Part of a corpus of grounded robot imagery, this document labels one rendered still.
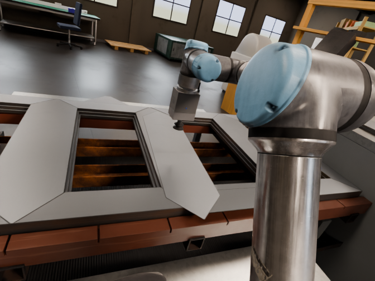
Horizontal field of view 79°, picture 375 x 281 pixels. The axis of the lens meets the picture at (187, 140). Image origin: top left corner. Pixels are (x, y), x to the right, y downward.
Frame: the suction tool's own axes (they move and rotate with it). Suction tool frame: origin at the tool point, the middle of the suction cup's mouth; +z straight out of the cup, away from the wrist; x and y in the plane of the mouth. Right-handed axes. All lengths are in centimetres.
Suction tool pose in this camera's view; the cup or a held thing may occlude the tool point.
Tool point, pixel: (178, 127)
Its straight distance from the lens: 88.1
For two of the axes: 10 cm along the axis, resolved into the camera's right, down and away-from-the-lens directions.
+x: 3.4, 5.0, -8.0
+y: -9.2, -0.3, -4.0
